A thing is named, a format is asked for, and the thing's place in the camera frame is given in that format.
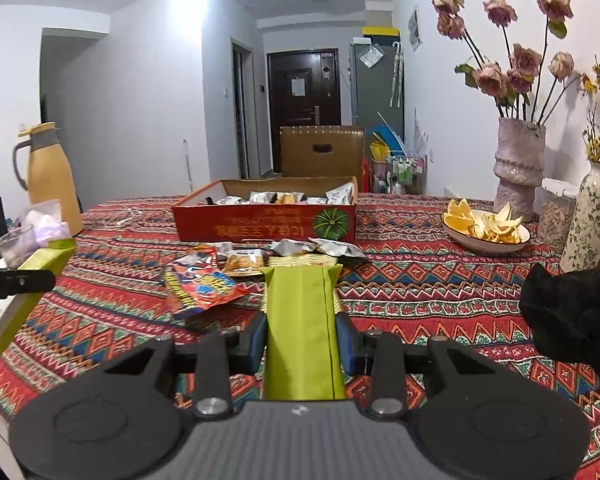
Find green snack bar packet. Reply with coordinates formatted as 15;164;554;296
262;264;346;401

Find white printed snack packet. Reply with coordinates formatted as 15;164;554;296
325;182;354;205

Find white green snack packet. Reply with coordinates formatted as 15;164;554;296
0;238;76;354

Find glass cup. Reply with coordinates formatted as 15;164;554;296
0;226;38;268

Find red colourful snack bag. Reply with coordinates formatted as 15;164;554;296
163;245;247;318

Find clear orange cracker packet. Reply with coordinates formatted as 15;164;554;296
222;248;264;278

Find patterned red tablecloth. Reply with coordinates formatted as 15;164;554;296
0;194;600;479

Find clear snack packet right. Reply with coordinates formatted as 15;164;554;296
310;237;365;259

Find yellow thermos jug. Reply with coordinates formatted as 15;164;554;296
12;122;83;236

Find red cardboard box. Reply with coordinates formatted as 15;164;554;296
172;177;358;242

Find white packet in box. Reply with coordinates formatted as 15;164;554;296
214;195;248;206

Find bowl of orange peels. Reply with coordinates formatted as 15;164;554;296
441;198;531;255

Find storage rack with items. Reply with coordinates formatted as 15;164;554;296
368;129;427;195

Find brown cardboard chair back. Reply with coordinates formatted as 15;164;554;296
280;126;365;180

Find black cloth sleeve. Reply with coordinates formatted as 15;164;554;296
519;263;600;376

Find pink ribbed vase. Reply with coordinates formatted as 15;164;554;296
493;118;546;222

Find floral white vase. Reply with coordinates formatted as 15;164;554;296
559;162;600;273

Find dark entrance door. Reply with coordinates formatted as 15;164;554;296
266;49;342;172

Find grey refrigerator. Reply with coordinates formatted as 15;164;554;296
349;41;404;139

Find dried pink roses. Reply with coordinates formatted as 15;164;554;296
431;0;577;127

